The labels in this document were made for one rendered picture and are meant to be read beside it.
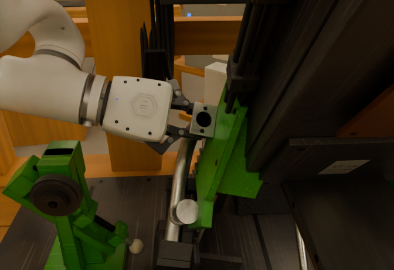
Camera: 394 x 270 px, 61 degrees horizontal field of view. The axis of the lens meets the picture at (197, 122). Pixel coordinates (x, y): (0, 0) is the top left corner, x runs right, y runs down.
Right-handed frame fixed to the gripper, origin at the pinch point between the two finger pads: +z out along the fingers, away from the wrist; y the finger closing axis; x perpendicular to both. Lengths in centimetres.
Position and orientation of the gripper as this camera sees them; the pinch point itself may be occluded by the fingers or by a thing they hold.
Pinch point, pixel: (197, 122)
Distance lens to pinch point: 57.2
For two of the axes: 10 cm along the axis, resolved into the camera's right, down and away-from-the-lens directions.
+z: 9.6, 2.0, 1.8
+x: -2.3, 2.5, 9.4
